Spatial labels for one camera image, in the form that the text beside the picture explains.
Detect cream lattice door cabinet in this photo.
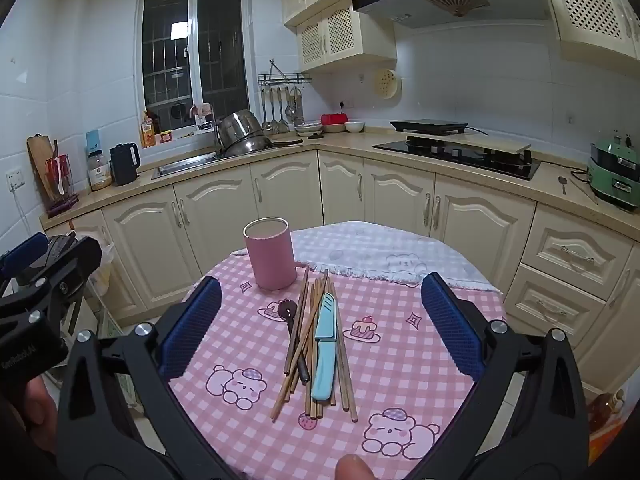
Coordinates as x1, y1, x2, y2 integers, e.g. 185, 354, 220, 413
296, 7, 398, 73

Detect cream lower kitchen cabinets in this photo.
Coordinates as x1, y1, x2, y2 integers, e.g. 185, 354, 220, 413
40, 147, 640, 396

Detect green kitchen appliance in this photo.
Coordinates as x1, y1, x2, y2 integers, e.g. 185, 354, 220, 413
587, 135, 640, 211

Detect hanging steel strainer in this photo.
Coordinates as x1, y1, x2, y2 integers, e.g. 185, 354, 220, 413
286, 87, 304, 123

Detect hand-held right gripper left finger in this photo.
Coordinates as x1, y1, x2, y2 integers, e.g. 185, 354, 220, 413
56, 276, 236, 480

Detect steel wok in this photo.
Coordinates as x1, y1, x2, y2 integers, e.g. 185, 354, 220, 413
222, 135, 273, 157

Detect black gas stove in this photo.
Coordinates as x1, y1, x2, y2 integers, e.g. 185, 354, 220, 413
372, 136, 542, 181

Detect teal spatula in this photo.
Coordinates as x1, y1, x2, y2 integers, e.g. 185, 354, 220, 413
311, 292, 340, 402

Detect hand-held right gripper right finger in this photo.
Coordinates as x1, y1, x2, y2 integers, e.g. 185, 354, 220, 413
410, 272, 591, 480

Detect plastic bag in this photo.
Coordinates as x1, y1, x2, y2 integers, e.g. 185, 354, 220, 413
90, 240, 116, 296

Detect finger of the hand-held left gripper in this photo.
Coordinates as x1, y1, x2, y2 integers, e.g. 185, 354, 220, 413
15, 236, 103, 331
0, 233, 50, 281

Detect round yellow steamer plate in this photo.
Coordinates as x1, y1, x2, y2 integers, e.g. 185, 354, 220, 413
375, 68, 402, 98

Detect steel pot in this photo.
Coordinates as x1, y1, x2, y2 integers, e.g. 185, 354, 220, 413
216, 109, 263, 148

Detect steel sink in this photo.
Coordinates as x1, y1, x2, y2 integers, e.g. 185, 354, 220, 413
151, 152, 221, 181

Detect pink utensil cup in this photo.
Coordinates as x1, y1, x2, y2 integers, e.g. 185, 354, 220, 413
243, 218, 297, 291

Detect black induction cooker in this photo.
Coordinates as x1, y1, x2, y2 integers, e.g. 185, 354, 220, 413
390, 119, 471, 136

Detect sink faucet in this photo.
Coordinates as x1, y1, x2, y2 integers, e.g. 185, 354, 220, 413
192, 112, 222, 157

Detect black electric kettle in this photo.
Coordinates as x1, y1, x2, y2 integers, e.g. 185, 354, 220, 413
109, 143, 142, 187

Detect white bear print cloth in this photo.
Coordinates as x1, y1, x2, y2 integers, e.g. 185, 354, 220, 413
230, 220, 501, 293

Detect glass jar with label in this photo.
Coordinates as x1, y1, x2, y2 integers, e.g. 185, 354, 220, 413
87, 149, 112, 192

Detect pink checked tablecloth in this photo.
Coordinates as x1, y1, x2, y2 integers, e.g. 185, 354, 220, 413
167, 247, 506, 480

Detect black spoon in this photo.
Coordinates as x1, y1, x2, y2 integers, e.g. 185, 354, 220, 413
277, 299, 311, 386

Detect kitchen window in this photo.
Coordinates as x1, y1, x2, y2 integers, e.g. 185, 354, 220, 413
137, 0, 251, 133

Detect beige kitchen countertop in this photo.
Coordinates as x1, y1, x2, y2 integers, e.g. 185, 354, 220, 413
39, 127, 640, 241

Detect large lattice upper cabinet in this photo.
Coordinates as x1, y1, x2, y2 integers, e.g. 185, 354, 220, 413
535, 0, 640, 76

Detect person's left hand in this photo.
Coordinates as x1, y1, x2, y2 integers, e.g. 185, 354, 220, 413
0, 377, 60, 461

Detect pile of wooden chopsticks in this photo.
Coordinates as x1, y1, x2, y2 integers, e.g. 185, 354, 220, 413
270, 266, 359, 423

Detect hanging steel spatula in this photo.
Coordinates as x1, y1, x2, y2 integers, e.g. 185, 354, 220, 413
277, 87, 291, 133

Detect wooden cutting board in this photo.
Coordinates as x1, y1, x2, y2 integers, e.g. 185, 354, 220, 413
26, 134, 58, 201

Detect amber bottle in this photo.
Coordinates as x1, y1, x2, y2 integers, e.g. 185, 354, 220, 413
587, 390, 628, 436

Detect person's right hand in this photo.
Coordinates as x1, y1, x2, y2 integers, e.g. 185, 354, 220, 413
335, 455, 373, 480

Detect wall utensil rack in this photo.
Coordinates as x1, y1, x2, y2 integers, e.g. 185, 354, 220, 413
257, 60, 312, 86

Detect knife rack with red handles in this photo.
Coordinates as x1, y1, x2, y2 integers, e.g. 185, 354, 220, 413
45, 152, 80, 213

